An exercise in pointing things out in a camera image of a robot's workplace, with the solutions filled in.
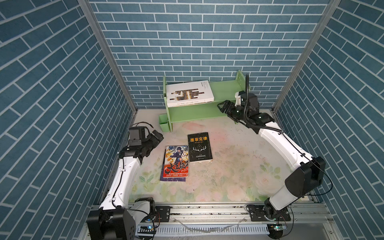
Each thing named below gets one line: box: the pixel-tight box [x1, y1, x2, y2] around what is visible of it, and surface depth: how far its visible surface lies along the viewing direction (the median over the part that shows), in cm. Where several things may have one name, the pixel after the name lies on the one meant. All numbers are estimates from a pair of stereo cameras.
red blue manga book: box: [163, 145, 189, 178], surface depth 91 cm
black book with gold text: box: [187, 132, 213, 163], surface depth 98 cm
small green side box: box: [159, 114, 170, 133], surface depth 104 cm
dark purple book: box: [160, 163, 186, 182], surface depth 86 cm
